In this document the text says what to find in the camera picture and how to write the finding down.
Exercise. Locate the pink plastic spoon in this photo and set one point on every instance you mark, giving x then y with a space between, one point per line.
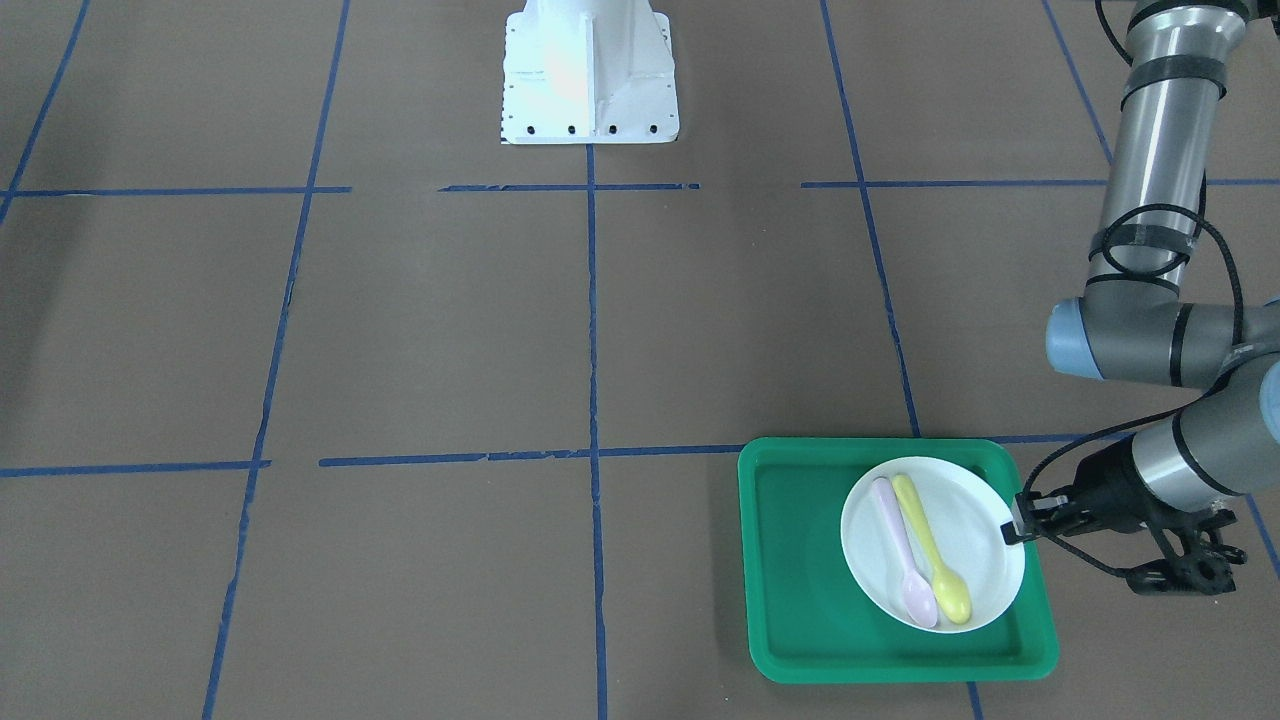
915 592

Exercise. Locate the yellow plastic spoon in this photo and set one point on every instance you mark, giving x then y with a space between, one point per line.
951 592

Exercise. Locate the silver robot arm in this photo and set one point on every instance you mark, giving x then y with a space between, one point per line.
1130 323

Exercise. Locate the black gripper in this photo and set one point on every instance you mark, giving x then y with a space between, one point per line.
1108 487

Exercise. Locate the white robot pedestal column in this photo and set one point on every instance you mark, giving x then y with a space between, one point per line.
588 72

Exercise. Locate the green plastic tray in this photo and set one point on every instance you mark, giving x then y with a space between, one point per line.
823 583

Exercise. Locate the white round plate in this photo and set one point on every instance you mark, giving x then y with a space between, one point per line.
966 515

